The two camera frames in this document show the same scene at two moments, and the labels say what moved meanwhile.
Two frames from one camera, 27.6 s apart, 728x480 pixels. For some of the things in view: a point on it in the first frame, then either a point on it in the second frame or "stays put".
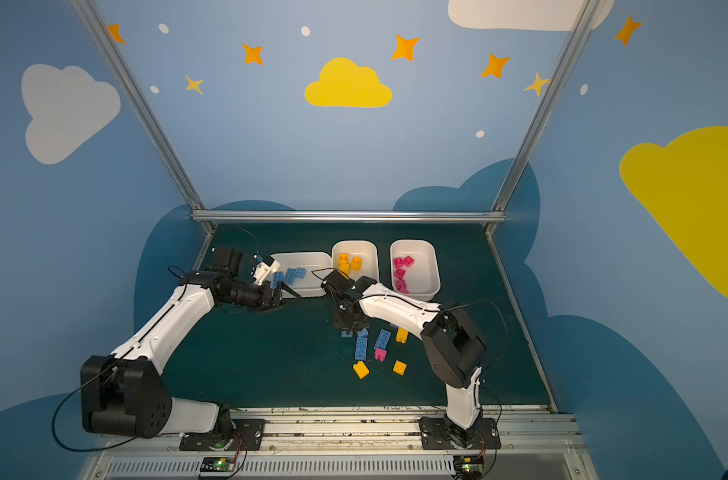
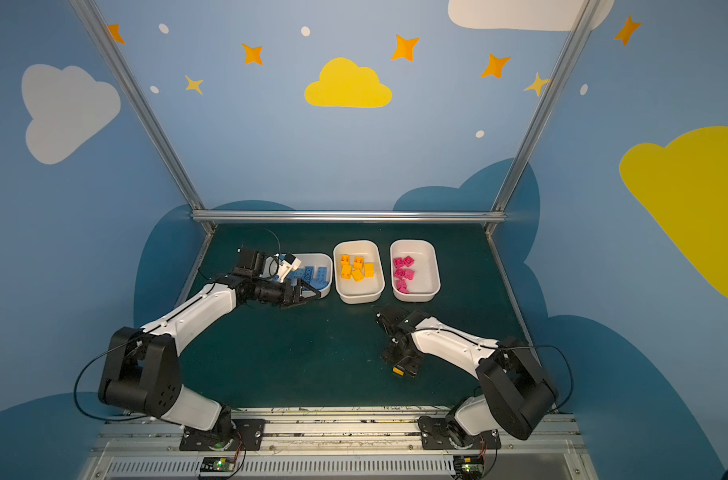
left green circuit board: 217,464 stays put
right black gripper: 349,321 -> 397,354
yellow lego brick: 360,369 -> 357,275
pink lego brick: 402,287 stays put
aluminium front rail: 359,443 stays put
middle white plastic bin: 356,258 stays put
